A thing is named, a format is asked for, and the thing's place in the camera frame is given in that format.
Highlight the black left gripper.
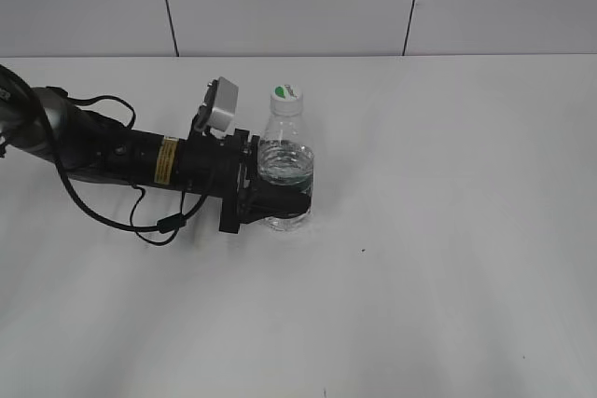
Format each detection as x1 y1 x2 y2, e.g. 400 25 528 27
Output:
181 129 312 234

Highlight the clear cestbon water bottle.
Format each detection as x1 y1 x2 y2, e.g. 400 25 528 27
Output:
256 84 316 234

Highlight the white green bottle cap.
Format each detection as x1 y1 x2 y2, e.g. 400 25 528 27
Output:
270 84 303 117

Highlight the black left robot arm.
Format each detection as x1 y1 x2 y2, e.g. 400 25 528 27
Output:
1 67 312 234

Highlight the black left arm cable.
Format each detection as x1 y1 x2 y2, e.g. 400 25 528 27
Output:
18 85 220 246

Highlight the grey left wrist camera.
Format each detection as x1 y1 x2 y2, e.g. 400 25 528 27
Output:
192 76 239 133

